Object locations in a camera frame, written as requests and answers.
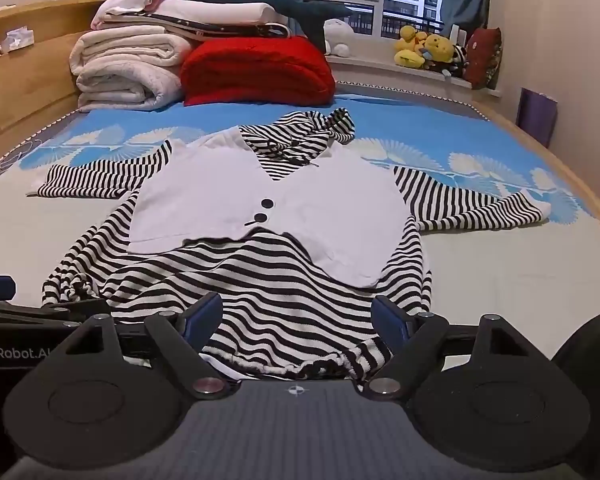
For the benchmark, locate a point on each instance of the white quilt with dark trim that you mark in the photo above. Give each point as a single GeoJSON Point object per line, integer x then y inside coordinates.
{"type": "Point", "coordinates": [215, 10]}

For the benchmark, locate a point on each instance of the white window sill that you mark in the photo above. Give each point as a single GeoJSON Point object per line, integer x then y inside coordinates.
{"type": "Point", "coordinates": [380, 72]}

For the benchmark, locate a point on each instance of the black white striped plush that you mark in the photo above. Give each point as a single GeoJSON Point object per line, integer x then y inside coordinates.
{"type": "Point", "coordinates": [458, 60]}

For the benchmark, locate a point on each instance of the cream folded blanket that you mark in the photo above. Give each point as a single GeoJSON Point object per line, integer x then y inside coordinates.
{"type": "Point", "coordinates": [125, 45]}

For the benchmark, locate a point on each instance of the white plush toy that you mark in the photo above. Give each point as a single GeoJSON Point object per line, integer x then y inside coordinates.
{"type": "Point", "coordinates": [337, 35]}

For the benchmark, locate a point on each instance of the dark red cushion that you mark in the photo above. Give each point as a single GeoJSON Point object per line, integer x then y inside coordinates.
{"type": "Point", "coordinates": [484, 57]}

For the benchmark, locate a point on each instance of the yellow duck plush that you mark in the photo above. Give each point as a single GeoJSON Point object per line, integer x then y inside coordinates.
{"type": "Point", "coordinates": [410, 47]}

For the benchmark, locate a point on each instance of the tissue pack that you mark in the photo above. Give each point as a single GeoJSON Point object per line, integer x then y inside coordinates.
{"type": "Point", "coordinates": [20, 39]}

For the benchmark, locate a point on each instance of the striped top with white vest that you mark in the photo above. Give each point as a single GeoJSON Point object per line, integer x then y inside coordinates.
{"type": "Point", "coordinates": [205, 200]}

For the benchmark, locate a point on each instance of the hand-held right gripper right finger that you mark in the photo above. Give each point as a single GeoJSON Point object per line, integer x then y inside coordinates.
{"type": "Point", "coordinates": [391, 321]}

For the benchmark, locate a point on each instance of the red folded blanket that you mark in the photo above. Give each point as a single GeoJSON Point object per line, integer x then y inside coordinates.
{"type": "Point", "coordinates": [255, 70]}

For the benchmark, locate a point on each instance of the yellow round plush toy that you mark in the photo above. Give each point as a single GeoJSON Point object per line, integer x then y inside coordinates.
{"type": "Point", "coordinates": [440, 49]}

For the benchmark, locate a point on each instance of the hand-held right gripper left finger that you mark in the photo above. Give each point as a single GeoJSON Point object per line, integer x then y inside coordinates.
{"type": "Point", "coordinates": [203, 317]}

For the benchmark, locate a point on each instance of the purple board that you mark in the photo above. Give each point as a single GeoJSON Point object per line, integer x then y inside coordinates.
{"type": "Point", "coordinates": [536, 117]}

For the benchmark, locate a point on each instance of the white fleece folded blanket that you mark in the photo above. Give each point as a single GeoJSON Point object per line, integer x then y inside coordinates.
{"type": "Point", "coordinates": [125, 87]}

